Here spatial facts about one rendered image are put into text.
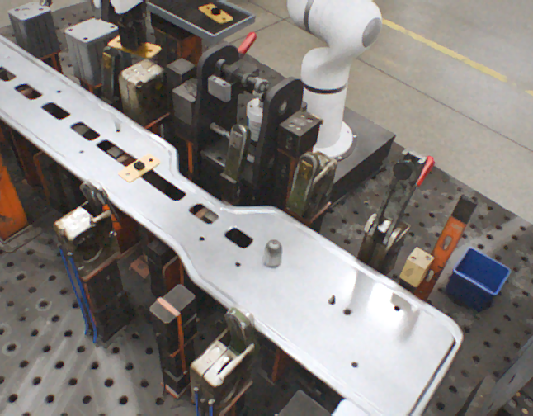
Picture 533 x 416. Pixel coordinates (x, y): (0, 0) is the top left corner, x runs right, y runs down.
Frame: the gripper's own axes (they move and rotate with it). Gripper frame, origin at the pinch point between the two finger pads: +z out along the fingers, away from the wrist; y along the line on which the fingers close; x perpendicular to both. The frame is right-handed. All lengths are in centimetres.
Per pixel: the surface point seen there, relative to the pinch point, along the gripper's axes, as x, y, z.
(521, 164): 93, -181, 129
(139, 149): -4.5, -2.1, 27.9
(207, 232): 18.9, 10.4, 28.6
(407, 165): 48.1, 1.2, 7.3
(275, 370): 37, 18, 52
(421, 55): 21, -261, 127
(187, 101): 1.0, -13.1, 20.6
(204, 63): 5.5, -12.9, 10.4
